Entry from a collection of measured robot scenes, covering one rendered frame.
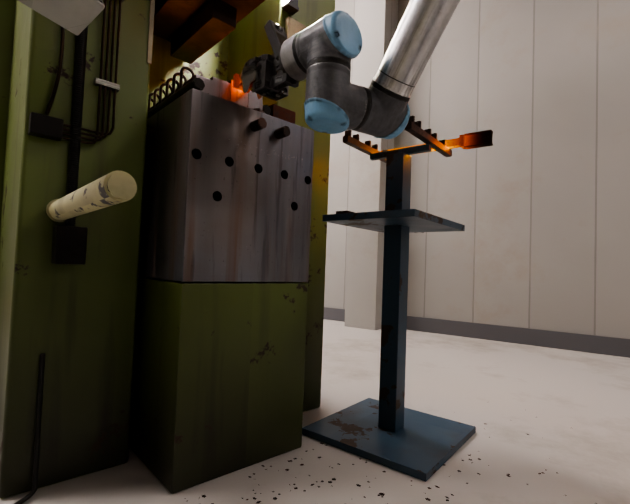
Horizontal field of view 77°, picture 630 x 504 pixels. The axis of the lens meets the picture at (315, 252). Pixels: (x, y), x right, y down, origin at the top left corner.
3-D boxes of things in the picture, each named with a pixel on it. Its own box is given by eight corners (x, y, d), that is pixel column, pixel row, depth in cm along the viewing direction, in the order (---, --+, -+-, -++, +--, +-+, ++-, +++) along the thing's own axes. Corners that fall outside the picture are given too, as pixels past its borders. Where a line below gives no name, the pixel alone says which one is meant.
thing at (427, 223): (464, 231, 133) (464, 225, 134) (414, 216, 102) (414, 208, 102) (385, 233, 152) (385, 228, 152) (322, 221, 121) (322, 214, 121)
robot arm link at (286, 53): (292, 24, 83) (325, 43, 89) (278, 33, 86) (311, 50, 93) (290, 66, 82) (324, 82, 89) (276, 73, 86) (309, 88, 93)
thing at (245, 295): (302, 447, 113) (308, 283, 114) (171, 495, 87) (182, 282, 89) (208, 395, 154) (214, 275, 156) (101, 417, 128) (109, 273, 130)
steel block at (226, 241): (308, 282, 114) (314, 130, 116) (182, 281, 89) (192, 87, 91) (214, 274, 156) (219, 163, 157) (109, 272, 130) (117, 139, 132)
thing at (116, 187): (139, 206, 58) (141, 171, 59) (100, 201, 55) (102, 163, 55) (72, 223, 91) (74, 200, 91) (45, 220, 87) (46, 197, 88)
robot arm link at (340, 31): (332, 48, 73) (334, -5, 73) (289, 70, 82) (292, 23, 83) (365, 67, 80) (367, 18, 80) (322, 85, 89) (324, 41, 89)
